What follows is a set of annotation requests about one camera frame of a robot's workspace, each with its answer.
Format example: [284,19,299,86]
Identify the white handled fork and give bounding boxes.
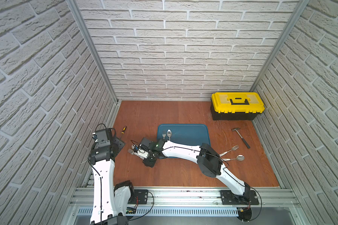
[219,145,239,157]
[128,149,144,159]

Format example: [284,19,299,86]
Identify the pink handled spoon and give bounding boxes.
[167,129,172,141]

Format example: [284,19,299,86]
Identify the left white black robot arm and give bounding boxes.
[87,135,135,225]

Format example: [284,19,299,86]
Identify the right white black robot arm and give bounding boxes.
[131,138,251,200]

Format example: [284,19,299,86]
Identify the teal plastic tray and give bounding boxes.
[155,123,213,159]

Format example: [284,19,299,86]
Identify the small green controller board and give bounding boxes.
[126,207,137,215]

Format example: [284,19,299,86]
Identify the yellow black toolbox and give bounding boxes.
[210,92,265,121]

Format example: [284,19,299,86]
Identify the round black connector box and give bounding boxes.
[237,208,252,222]

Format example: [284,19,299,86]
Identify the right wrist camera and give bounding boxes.
[131,144,148,159]

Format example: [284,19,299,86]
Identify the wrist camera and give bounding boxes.
[131,144,148,159]
[93,128,116,144]

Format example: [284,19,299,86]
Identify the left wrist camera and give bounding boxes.
[93,128,116,144]

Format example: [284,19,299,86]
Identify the yellow black handled file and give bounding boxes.
[119,126,127,139]

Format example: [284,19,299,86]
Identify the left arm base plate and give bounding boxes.
[131,189,148,205]

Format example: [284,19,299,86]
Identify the aluminium front rail frame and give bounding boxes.
[62,185,310,225]

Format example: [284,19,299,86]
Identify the white handled spoon right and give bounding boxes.
[222,155,245,161]

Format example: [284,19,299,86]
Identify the black handled hammer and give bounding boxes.
[232,128,251,149]

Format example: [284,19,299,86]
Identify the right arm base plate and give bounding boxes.
[219,189,260,205]

